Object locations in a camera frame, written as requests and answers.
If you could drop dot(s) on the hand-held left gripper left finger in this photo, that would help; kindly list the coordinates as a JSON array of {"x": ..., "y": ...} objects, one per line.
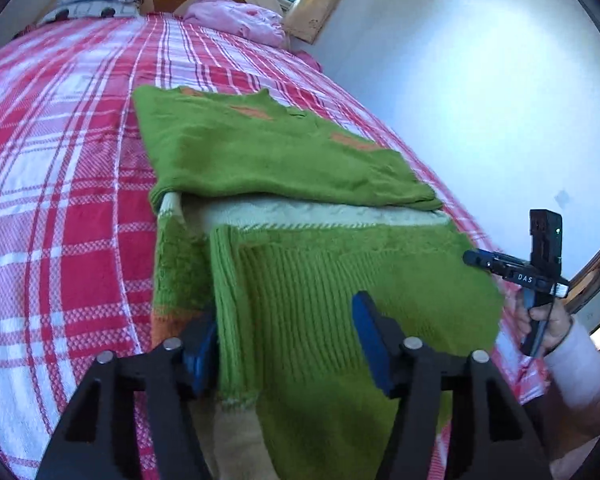
[{"x": 202, "y": 356}]

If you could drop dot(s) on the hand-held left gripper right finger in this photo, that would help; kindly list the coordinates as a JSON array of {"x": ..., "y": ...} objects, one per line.
[{"x": 367, "y": 340}]

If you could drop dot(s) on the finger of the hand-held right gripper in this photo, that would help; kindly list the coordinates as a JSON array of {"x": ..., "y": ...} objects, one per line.
[{"x": 482, "y": 261}]

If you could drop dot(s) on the green orange striped knit sweater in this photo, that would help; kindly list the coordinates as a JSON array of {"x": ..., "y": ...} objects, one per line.
[{"x": 290, "y": 160}]

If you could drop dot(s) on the person's right forearm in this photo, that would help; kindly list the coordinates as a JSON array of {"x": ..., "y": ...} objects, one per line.
[{"x": 580, "y": 395}]

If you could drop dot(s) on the person's right hand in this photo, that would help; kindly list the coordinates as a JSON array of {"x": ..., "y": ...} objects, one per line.
[{"x": 559, "y": 327}]

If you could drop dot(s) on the red plaid bedsheet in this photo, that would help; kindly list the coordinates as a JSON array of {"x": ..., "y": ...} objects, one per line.
[{"x": 55, "y": 185}]

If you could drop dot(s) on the pink cloth bundle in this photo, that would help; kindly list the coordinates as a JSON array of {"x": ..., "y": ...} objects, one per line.
[{"x": 310, "y": 58}]

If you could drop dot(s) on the narrow yellow window curtain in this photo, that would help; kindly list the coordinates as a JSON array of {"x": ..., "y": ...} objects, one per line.
[{"x": 320, "y": 5}]

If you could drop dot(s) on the pink crumpled blanket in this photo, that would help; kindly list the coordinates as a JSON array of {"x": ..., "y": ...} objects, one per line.
[{"x": 240, "y": 17}]

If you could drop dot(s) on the white patterned pillow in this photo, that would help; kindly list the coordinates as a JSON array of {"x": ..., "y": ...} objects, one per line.
[{"x": 90, "y": 5}]

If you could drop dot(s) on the brown wooden frame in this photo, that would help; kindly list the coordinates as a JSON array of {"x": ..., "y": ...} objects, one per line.
[{"x": 597, "y": 270}]

